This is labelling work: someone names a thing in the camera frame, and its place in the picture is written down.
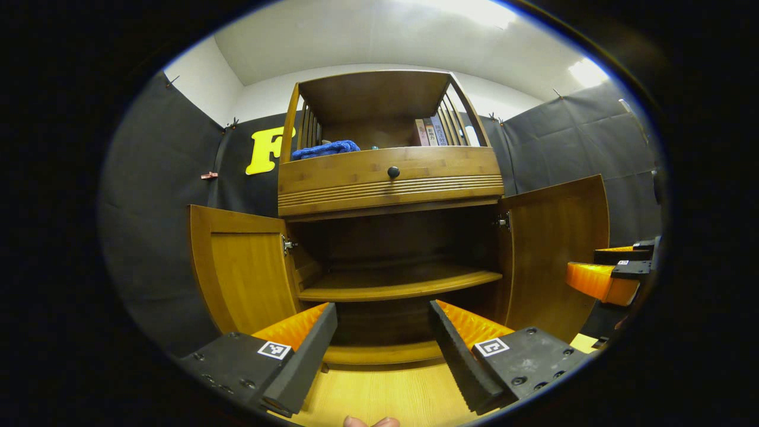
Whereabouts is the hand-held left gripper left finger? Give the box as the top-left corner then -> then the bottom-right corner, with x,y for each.
177,302 -> 339,419

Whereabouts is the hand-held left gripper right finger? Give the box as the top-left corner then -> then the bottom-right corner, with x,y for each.
428,299 -> 595,416

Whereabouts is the wooden cabinet door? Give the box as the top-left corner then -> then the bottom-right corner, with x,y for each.
188,205 -> 303,336
497,174 -> 610,343

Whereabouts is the wooden cabinet shelf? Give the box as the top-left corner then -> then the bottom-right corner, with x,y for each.
298,264 -> 503,303

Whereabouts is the wooden cabinet drawer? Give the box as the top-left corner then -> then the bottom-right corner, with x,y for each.
278,146 -> 505,218

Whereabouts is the blue cloth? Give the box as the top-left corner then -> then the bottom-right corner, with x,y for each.
291,140 -> 361,161

